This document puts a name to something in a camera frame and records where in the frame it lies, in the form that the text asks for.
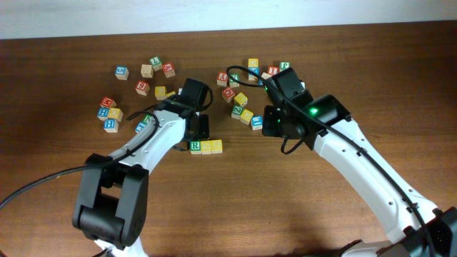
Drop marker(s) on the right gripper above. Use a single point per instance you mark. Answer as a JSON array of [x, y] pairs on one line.
[[268, 126]]

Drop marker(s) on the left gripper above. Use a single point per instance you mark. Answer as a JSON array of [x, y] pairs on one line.
[[204, 132]]

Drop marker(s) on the green R block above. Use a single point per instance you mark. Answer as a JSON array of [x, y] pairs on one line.
[[195, 147]]

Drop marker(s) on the yellow S block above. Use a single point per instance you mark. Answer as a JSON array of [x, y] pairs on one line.
[[206, 147]]

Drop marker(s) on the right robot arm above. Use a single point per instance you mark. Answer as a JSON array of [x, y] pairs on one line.
[[414, 225]]

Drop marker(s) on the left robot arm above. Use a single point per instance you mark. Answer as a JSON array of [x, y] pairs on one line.
[[112, 200]]

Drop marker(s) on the blue lower right block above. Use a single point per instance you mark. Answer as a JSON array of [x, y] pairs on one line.
[[256, 123]]

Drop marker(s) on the yellow block tilted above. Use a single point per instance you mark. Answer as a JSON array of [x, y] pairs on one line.
[[170, 94]]

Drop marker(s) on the green Z block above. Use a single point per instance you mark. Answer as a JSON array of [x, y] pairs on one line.
[[236, 112]]

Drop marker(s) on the red Q block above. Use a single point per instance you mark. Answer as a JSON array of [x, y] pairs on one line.
[[228, 94]]

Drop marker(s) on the blue side wooden block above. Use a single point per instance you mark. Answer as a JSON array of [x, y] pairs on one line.
[[264, 76]]

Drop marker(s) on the yellow block left pair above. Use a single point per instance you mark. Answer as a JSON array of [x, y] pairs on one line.
[[160, 92]]

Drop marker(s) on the green N block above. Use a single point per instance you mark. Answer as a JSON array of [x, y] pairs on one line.
[[147, 119]]

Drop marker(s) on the red I block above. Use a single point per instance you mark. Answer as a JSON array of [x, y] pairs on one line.
[[273, 70]]

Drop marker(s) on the blue X block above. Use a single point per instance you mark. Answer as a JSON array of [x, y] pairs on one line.
[[253, 72]]

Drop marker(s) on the red Y block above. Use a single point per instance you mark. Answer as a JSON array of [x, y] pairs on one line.
[[222, 79]]

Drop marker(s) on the green V block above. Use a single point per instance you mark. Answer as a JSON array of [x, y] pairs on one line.
[[233, 80]]

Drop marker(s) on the blue P block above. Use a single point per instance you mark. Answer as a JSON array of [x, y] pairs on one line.
[[140, 126]]

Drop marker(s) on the red A block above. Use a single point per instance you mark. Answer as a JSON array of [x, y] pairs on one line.
[[169, 70]]

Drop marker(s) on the yellow top block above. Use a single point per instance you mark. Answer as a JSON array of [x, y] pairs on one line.
[[252, 62]]

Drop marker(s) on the red 6 block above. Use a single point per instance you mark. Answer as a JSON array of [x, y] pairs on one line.
[[142, 88]]

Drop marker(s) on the plain wooden block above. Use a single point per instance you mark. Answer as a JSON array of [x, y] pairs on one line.
[[147, 71]]

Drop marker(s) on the green T block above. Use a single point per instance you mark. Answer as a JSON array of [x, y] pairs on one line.
[[156, 63]]

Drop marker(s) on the yellow O block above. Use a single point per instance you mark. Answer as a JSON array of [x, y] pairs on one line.
[[115, 114]]

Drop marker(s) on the blue H block lower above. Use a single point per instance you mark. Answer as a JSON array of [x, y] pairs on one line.
[[111, 126]]

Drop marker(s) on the blue h block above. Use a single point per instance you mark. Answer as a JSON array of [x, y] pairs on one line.
[[111, 126], [103, 113]]

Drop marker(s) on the blue 5 block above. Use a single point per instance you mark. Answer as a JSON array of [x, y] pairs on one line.
[[122, 73]]

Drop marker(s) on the red M block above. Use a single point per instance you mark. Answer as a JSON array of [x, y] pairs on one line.
[[107, 102]]

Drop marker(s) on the blue H block upper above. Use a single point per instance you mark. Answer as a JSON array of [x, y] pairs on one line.
[[103, 113]]

